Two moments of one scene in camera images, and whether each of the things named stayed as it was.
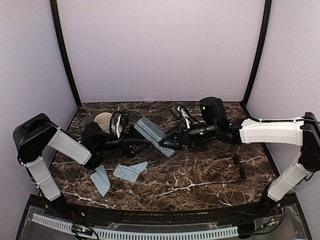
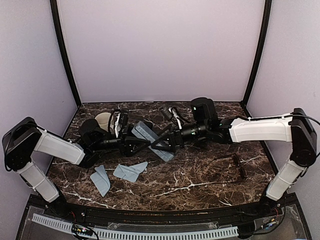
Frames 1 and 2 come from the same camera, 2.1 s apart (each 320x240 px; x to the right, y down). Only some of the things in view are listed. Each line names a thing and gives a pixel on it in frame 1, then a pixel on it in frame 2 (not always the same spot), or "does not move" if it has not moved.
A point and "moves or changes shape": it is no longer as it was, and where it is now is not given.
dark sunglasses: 237,160 does not move
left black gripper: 127,149 does not move
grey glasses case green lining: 153,134 moves or changes shape
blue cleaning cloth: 130,173 does not move
